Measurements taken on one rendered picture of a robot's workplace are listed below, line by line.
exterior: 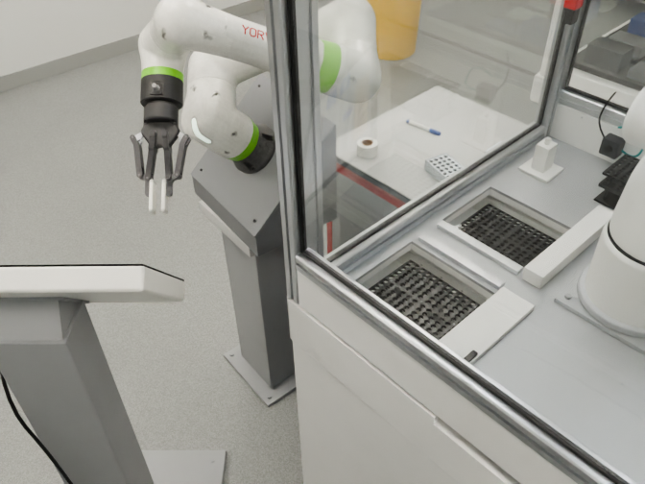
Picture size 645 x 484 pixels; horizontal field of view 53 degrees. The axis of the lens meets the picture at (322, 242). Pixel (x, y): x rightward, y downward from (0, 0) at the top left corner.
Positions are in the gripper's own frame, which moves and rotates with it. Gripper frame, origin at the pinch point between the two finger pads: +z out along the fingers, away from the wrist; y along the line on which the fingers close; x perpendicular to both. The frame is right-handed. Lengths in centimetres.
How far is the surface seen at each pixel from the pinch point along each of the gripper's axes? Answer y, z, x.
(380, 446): 48, 54, 12
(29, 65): -159, -146, 255
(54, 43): -144, -161, 256
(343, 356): 40, 34, 1
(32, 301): -20.4, 23.1, -12.5
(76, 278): -7.3, 19.8, -24.1
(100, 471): -19, 62, 24
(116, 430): -14, 52, 19
